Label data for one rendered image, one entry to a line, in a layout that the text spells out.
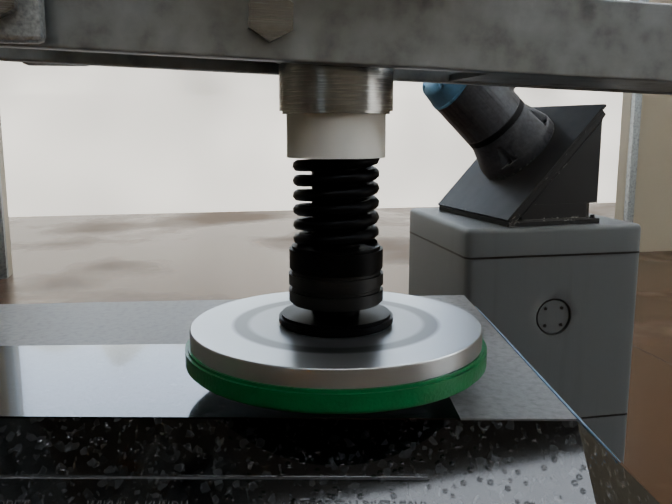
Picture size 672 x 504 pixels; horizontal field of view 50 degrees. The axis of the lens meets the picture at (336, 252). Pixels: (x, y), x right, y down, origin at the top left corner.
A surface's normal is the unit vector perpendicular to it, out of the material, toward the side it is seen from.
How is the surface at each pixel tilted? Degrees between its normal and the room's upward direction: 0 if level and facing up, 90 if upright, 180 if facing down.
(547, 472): 45
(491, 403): 0
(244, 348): 0
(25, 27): 90
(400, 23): 90
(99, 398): 0
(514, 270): 90
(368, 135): 90
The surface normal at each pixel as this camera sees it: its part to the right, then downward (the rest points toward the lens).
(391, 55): 0.17, 0.17
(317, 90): -0.32, 0.16
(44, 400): 0.00, -0.98
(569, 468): -0.01, -0.58
